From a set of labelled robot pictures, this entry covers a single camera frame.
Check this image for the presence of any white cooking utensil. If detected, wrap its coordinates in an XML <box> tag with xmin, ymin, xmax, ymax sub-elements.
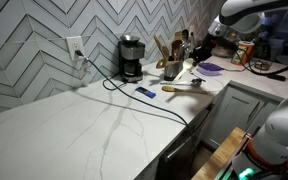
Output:
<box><xmin>173</xmin><ymin>58</ymin><xmax>194</xmax><ymax>82</ymax></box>

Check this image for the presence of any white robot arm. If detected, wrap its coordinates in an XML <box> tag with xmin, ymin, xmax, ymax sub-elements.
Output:
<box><xmin>218</xmin><ymin>0</ymin><xmax>288</xmax><ymax>180</ymax></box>

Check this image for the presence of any blue packet on counter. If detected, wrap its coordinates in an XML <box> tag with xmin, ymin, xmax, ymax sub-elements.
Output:
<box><xmin>135</xmin><ymin>87</ymin><xmax>156</xmax><ymax>99</ymax></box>

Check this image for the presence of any wooden spoon on counter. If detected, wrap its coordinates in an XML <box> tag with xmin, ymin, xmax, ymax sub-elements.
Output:
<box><xmin>161</xmin><ymin>86</ymin><xmax>208</xmax><ymax>94</ymax></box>

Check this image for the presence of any metal utensil bucket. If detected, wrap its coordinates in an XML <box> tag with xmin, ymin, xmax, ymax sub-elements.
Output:
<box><xmin>164</xmin><ymin>61</ymin><xmax>183</xmax><ymax>81</ymax></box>

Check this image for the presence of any wooden spatula in bucket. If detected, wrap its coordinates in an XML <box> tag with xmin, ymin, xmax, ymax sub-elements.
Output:
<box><xmin>154</xmin><ymin>35</ymin><xmax>169</xmax><ymax>61</ymax></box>

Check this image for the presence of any wooden cart top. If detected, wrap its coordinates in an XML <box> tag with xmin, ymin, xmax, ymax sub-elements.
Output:
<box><xmin>191</xmin><ymin>128</ymin><xmax>245</xmax><ymax>180</ymax></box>

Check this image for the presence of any black coffee maker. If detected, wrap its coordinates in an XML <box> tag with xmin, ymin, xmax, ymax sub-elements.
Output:
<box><xmin>118</xmin><ymin>35</ymin><xmax>145</xmax><ymax>83</ymax></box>

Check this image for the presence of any steel measuring cup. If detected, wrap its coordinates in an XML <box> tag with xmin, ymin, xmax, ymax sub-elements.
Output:
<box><xmin>161</xmin><ymin>78</ymin><xmax>204</xmax><ymax>87</ymax></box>

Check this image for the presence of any purple container lid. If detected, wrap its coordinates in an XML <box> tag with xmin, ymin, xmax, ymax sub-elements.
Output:
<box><xmin>197</xmin><ymin>63</ymin><xmax>222</xmax><ymax>76</ymax></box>

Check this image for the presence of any grey cabinet door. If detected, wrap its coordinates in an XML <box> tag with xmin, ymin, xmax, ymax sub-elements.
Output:
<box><xmin>203</xmin><ymin>86</ymin><xmax>279</xmax><ymax>148</ymax></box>

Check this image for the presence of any orange canister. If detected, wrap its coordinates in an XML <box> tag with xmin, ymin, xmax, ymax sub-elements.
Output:
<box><xmin>231</xmin><ymin>41</ymin><xmax>254</xmax><ymax>66</ymax></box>

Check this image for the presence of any blue power cable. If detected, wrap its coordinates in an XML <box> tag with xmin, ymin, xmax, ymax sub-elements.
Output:
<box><xmin>74</xmin><ymin>49</ymin><xmax>198</xmax><ymax>154</ymax></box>

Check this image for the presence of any dishwasher bar handle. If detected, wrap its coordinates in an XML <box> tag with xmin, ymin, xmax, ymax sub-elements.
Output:
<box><xmin>165</xmin><ymin>106</ymin><xmax>213</xmax><ymax>161</ymax></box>

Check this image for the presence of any white wall outlet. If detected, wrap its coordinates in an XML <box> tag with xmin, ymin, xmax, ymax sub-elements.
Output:
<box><xmin>66</xmin><ymin>36</ymin><xmax>84</xmax><ymax>61</ymax></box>

